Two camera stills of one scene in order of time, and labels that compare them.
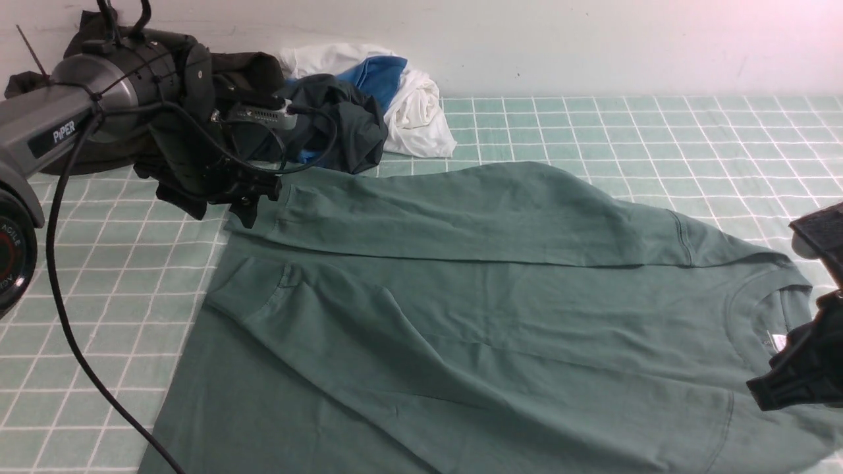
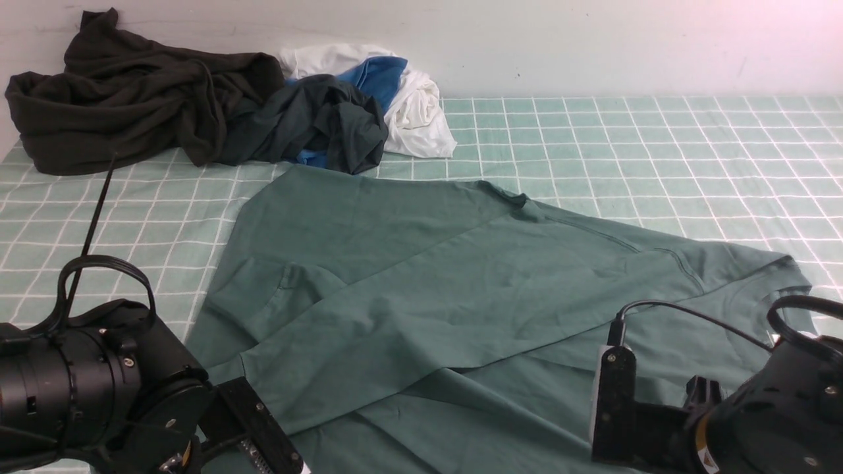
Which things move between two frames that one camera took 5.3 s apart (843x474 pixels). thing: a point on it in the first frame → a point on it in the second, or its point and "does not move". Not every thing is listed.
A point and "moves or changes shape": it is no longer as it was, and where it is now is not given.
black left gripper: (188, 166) → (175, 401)
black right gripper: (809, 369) → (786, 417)
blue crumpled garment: (379, 76) does not move
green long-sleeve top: (485, 318) moves or changes shape
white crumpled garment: (414, 124) does not move
